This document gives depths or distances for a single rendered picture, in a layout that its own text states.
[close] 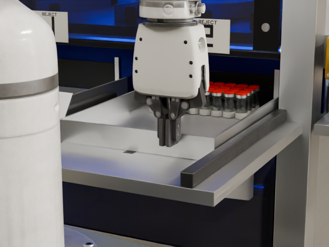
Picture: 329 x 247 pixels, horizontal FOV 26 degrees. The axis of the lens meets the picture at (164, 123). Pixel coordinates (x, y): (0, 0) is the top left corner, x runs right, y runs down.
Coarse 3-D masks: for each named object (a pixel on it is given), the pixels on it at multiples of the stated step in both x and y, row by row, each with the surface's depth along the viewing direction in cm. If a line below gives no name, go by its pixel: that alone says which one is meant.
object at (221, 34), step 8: (200, 24) 127; (208, 24) 127; (216, 24) 126; (224, 24) 125; (208, 32) 127; (216, 32) 126; (224, 32) 126; (208, 40) 127; (216, 40) 127; (224, 40) 126; (208, 48) 128; (216, 48) 127; (224, 48) 126
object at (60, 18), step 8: (40, 16) 142; (48, 16) 142; (56, 16) 141; (64, 16) 140; (48, 24) 142; (56, 24) 141; (64, 24) 140; (56, 32) 142; (64, 32) 141; (56, 40) 142; (64, 40) 141
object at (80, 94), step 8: (120, 80) 144; (64, 88) 151; (72, 88) 151; (80, 88) 151; (96, 88) 136; (104, 88) 138; (112, 88) 141; (120, 88) 144; (72, 96) 128; (80, 96) 131; (88, 96) 133
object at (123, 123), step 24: (120, 96) 127; (72, 120) 114; (96, 120) 120; (120, 120) 124; (144, 120) 124; (192, 120) 124; (216, 120) 124; (240, 120) 110; (96, 144) 108; (120, 144) 106; (144, 144) 105; (192, 144) 101; (216, 144) 101
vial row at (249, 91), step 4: (212, 88) 128; (216, 88) 128; (220, 88) 128; (224, 88) 128; (232, 88) 128; (248, 92) 125; (248, 96) 125; (248, 100) 125; (248, 104) 125; (248, 108) 126; (248, 112) 126
